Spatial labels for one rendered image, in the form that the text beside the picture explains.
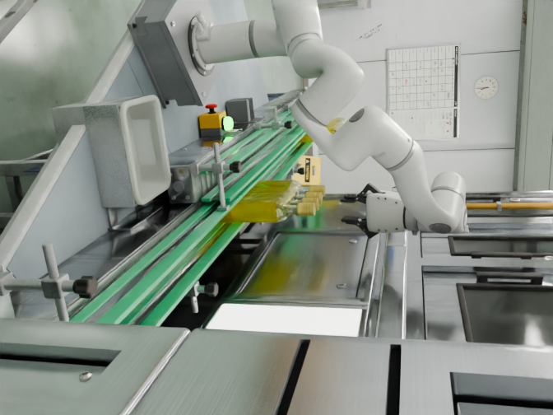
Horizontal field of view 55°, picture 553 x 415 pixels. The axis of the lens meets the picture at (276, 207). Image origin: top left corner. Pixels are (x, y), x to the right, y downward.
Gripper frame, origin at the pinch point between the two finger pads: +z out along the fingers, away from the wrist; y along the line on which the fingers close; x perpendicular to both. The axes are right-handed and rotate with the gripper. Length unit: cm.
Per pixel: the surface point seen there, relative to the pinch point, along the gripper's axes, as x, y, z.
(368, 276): 11.7, -12.3, -8.8
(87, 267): 60, 5, 29
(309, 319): 34.5, -12.8, -4.0
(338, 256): 1.4, -12.9, 3.0
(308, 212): 4.1, -0.2, 9.8
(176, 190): 23.3, 9.4, 36.1
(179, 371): 98, 21, -26
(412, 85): -570, -23, 133
